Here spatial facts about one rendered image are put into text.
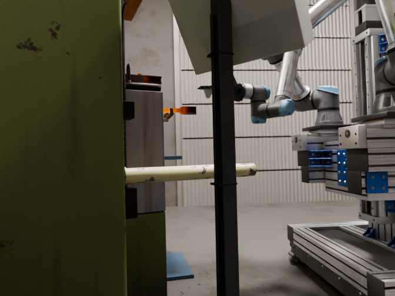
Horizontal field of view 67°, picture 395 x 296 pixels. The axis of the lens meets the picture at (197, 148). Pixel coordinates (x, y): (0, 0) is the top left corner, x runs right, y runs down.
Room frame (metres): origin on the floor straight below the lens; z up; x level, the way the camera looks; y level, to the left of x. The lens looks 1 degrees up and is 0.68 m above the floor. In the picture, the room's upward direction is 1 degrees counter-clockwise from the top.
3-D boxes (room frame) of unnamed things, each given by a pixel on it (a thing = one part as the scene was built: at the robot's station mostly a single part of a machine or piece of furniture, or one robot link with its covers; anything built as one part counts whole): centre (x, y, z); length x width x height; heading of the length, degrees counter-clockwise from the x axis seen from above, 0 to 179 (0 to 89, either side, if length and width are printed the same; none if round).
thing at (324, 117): (1.72, -0.75, 0.87); 0.15 x 0.15 x 0.10
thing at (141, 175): (0.94, 0.01, 0.62); 0.44 x 0.05 x 0.05; 114
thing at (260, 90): (1.49, -0.31, 0.98); 0.11 x 0.08 x 0.09; 114
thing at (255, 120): (1.48, -0.32, 0.88); 0.11 x 0.08 x 0.11; 42
